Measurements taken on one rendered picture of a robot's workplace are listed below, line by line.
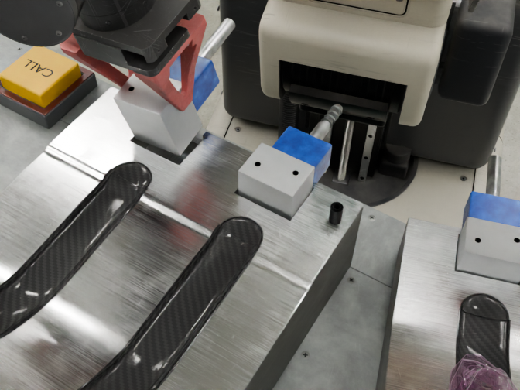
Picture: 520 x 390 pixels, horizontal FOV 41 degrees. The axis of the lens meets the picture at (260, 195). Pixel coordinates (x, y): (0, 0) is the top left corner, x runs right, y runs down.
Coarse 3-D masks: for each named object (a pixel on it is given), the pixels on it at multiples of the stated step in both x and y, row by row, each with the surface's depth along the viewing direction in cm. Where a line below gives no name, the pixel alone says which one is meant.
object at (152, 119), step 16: (224, 32) 62; (208, 48) 61; (176, 64) 60; (208, 64) 59; (128, 80) 58; (176, 80) 56; (208, 80) 60; (128, 96) 57; (144, 96) 56; (160, 96) 56; (208, 96) 60; (128, 112) 58; (144, 112) 56; (160, 112) 55; (176, 112) 57; (192, 112) 58; (144, 128) 58; (160, 128) 57; (176, 128) 57; (192, 128) 59; (160, 144) 59; (176, 144) 58
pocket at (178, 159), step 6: (132, 138) 61; (198, 138) 63; (138, 144) 62; (144, 144) 63; (192, 144) 63; (198, 144) 62; (150, 150) 64; (156, 150) 64; (162, 150) 64; (186, 150) 64; (192, 150) 64; (162, 156) 63; (168, 156) 63; (174, 156) 63; (180, 156) 63; (186, 156) 63; (174, 162) 63; (180, 162) 63
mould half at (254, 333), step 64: (128, 128) 61; (64, 192) 57; (192, 192) 57; (320, 192) 57; (0, 256) 54; (128, 256) 54; (192, 256) 54; (256, 256) 53; (320, 256) 53; (64, 320) 50; (128, 320) 51; (256, 320) 50; (0, 384) 44; (64, 384) 46; (192, 384) 48; (256, 384) 50
